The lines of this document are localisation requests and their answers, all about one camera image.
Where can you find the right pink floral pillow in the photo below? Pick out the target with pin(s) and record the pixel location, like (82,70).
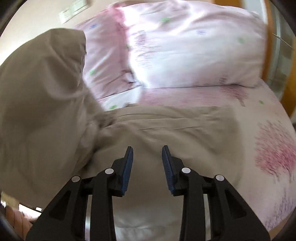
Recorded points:
(175,44)

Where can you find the pink floral pillow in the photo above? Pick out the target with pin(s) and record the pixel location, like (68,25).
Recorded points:
(106,70)
(175,44)

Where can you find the pink floral bed sheet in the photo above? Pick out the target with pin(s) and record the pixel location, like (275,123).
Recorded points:
(241,133)

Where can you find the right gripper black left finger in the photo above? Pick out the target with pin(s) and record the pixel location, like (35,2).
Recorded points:
(64,217)

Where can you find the left pink floral pillow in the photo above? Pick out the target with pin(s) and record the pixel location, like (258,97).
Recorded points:
(106,70)

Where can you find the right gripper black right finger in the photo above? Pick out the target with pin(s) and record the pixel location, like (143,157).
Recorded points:
(231,218)

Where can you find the person's left hand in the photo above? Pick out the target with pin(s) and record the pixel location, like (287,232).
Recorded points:
(18,221)

